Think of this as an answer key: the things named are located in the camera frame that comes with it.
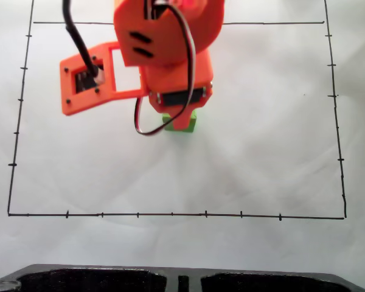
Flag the black camera cable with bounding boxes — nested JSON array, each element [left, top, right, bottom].
[[62, 0, 100, 77]]

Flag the red white black servo wire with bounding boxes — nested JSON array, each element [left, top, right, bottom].
[[134, 0, 197, 137]]

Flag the green textured foam block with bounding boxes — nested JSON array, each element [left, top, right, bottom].
[[161, 109, 198, 134]]

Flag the white paper sheet with lines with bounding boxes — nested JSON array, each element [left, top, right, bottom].
[[0, 0, 365, 272]]

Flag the orange camera mount with camera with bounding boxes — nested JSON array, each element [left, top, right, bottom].
[[60, 41, 147, 117]]

